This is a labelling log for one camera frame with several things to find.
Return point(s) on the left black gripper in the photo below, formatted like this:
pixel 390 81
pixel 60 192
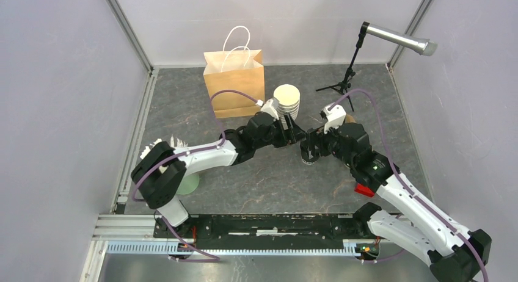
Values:
pixel 293 135

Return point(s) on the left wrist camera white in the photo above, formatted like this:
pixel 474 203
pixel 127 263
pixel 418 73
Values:
pixel 270 107

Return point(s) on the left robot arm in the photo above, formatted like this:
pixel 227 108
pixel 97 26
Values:
pixel 158 175

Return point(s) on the brown paper bag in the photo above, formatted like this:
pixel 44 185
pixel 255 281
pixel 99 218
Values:
pixel 241 74

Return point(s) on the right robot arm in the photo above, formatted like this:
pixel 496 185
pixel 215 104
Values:
pixel 450 250

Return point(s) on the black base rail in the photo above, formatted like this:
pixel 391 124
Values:
pixel 273 231

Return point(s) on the stack of white paper cups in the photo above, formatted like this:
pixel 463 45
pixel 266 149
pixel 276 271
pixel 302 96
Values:
pixel 289 98

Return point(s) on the black sleeved paper cup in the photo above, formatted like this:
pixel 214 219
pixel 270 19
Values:
pixel 309 160

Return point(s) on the silver cylindrical lamp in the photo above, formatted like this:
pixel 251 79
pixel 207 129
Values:
pixel 421 46

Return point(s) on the red and blue block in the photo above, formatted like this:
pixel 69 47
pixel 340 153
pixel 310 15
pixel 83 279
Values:
pixel 364 190

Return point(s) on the brown pulp cup carrier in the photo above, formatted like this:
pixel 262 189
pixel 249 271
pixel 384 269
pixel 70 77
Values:
pixel 349 119

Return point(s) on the black tripod stand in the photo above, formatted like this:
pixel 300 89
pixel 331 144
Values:
pixel 343 86

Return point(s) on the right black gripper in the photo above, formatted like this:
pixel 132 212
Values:
pixel 315 135

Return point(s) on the green cup holder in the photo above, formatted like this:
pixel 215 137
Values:
pixel 188 184

